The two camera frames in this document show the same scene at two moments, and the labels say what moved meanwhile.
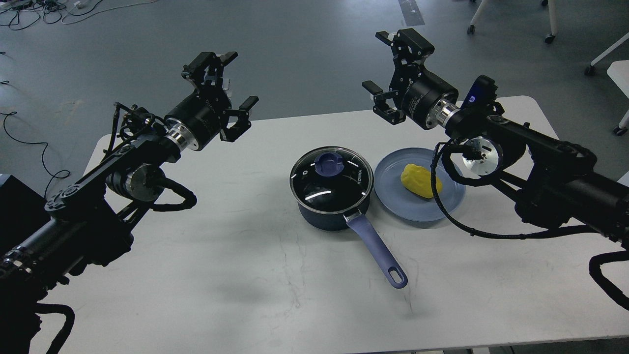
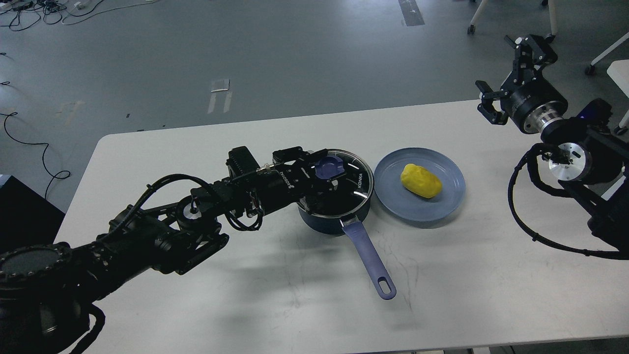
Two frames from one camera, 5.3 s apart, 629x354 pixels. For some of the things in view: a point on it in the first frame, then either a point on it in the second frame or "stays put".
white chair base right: x=618 y=71 stays put
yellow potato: x=418 y=179 stays put
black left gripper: x=196 y=122 to x=281 y=184
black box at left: x=22 y=211 stays put
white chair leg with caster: x=549 y=39 stays put
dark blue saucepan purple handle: x=358 y=221 to x=383 y=284
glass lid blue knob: x=329 y=164 stays put
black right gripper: x=427 y=101 to x=527 y=98
